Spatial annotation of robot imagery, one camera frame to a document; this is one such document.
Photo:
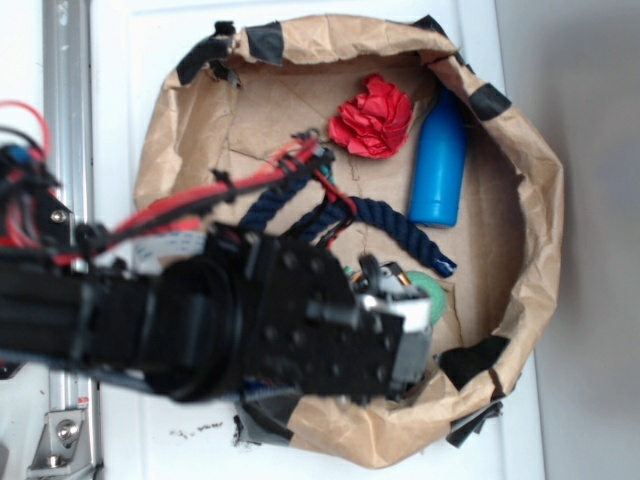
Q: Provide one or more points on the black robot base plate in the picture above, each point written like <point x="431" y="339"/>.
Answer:
<point x="33" y="217"/>

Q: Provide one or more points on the red crumpled paper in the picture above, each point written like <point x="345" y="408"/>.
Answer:
<point x="375" y="123"/>

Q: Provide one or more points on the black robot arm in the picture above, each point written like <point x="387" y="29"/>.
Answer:
<point x="179" y="333"/>

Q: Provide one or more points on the green dimpled ball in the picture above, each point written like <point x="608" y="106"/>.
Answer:
<point x="433" y="289"/>

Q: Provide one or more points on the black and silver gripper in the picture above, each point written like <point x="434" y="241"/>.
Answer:
<point x="318" y="331"/>

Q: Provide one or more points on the blue plastic bottle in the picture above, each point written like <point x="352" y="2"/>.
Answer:
<point x="440" y="161"/>

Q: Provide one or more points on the metal corner bracket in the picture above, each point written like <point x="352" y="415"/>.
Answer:
<point x="64" y="448"/>

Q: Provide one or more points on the brown paper bag bin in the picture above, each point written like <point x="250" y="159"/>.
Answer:
<point x="236" y="97"/>

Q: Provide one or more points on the aluminium rail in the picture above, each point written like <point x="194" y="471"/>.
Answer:
<point x="67" y="109"/>

